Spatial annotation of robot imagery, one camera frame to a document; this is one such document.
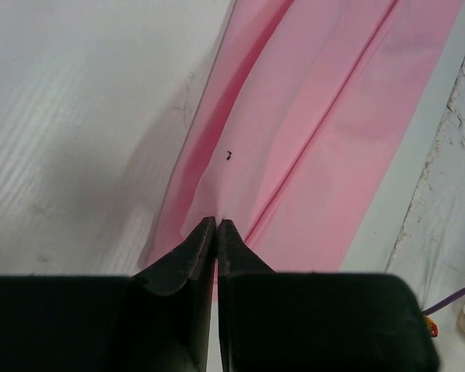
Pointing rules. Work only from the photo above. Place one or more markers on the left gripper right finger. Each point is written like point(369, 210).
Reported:
point(271, 321)

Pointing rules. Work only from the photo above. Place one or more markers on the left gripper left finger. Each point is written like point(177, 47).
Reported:
point(156, 320)

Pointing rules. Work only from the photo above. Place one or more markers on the pink t shirt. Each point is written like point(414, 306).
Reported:
point(303, 112)

